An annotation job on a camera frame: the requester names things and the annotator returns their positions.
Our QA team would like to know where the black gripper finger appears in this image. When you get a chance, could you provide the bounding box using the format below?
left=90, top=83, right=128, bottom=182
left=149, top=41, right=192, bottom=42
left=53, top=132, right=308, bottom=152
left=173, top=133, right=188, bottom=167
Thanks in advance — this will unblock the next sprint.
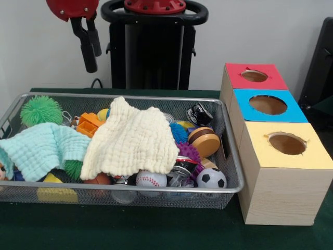
left=85, top=16, right=103, bottom=57
left=70, top=18, right=98, bottom=74

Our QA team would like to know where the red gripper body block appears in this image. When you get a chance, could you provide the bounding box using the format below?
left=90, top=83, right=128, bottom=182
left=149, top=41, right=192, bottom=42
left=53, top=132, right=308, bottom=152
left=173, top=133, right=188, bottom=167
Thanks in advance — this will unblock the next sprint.
left=46, top=0, right=100, bottom=22

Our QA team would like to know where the shallow clear mesh bin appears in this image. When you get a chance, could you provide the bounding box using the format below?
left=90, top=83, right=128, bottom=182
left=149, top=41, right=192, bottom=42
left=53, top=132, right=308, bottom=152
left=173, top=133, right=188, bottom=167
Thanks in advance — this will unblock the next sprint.
left=0, top=93, right=245, bottom=210

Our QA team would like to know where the wooden box with three holes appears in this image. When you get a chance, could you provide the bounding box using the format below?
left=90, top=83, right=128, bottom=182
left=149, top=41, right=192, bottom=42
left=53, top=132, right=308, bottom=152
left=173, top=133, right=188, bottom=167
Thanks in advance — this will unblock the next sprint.
left=220, top=62, right=333, bottom=226

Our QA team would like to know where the yellow ball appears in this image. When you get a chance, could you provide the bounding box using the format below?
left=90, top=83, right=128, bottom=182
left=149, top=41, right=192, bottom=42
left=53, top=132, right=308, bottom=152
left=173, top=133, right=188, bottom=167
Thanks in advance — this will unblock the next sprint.
left=97, top=108, right=111, bottom=121

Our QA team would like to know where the green spiky rubber ball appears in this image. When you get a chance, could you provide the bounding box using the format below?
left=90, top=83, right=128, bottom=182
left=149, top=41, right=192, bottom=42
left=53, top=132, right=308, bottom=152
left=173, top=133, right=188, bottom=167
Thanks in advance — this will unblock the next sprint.
left=20, top=95, right=64, bottom=127

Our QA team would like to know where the orange plastic toy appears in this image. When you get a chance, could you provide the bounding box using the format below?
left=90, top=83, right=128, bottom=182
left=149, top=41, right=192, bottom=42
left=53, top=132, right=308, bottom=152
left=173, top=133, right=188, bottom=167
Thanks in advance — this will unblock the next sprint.
left=77, top=112, right=106, bottom=138

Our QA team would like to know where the cream yellow waffle cloth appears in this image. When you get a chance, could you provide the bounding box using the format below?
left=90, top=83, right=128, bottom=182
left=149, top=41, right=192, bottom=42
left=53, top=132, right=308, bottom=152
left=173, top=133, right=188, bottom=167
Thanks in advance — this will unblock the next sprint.
left=81, top=96, right=181, bottom=181

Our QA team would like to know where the mint green waffle cloth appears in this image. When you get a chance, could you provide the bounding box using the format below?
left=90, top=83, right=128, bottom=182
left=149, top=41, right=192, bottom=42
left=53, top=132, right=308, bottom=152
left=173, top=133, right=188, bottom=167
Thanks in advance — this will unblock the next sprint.
left=0, top=122, right=92, bottom=182

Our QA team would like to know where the small green spiky ball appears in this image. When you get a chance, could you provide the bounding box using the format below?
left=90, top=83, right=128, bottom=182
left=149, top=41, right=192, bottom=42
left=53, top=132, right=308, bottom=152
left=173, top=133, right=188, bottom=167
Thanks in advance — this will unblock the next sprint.
left=63, top=159, right=84, bottom=181

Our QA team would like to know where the blue spiky ball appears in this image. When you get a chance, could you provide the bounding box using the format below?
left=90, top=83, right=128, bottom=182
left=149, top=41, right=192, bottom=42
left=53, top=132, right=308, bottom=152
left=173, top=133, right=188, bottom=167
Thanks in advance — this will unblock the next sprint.
left=169, top=121, right=189, bottom=145

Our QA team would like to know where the black white striped toy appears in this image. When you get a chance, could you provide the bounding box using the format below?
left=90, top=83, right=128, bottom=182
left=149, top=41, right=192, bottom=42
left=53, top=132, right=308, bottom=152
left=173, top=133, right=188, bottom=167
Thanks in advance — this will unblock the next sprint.
left=186, top=103, right=213, bottom=127

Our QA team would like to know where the small baseball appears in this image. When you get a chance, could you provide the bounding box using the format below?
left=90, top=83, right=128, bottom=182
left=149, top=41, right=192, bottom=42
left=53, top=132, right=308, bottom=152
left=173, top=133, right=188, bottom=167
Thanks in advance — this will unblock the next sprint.
left=136, top=170, right=168, bottom=189

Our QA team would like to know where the purple spiky ball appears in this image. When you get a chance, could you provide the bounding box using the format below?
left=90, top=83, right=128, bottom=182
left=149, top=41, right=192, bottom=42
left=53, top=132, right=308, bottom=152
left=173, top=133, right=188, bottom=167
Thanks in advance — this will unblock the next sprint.
left=178, top=142, right=202, bottom=165

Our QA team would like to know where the small doll figure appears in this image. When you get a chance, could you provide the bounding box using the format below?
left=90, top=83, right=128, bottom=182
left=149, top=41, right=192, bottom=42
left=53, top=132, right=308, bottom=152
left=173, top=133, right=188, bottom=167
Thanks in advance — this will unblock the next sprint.
left=0, top=161, right=14, bottom=181

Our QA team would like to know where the yellow toy block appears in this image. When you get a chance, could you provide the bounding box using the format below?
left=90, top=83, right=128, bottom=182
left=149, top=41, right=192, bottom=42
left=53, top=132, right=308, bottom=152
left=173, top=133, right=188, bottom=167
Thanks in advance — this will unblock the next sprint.
left=36, top=173, right=79, bottom=204

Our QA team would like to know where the brown wooden yo-yo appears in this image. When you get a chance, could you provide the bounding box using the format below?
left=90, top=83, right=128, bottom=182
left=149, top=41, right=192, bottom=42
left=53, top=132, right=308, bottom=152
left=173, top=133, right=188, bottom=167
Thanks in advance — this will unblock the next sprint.
left=187, top=127, right=221, bottom=158

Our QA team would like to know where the small soccer ball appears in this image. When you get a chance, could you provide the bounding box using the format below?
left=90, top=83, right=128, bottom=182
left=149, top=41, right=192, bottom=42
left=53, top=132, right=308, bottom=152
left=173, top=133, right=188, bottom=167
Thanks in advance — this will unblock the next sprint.
left=197, top=168, right=228, bottom=189

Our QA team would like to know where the dark green table cloth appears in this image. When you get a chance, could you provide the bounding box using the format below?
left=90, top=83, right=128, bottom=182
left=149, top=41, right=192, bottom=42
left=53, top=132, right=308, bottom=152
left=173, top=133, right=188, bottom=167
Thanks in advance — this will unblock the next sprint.
left=0, top=87, right=333, bottom=250

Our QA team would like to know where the black upright panel stand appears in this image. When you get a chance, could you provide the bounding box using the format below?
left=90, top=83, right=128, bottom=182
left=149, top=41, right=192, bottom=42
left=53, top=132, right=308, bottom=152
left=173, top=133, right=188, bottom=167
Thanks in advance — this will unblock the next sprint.
left=299, top=17, right=333, bottom=118

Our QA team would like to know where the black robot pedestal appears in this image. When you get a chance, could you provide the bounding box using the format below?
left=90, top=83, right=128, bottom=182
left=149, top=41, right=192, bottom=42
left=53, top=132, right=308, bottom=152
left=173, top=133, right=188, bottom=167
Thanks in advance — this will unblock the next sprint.
left=100, top=0, right=210, bottom=90

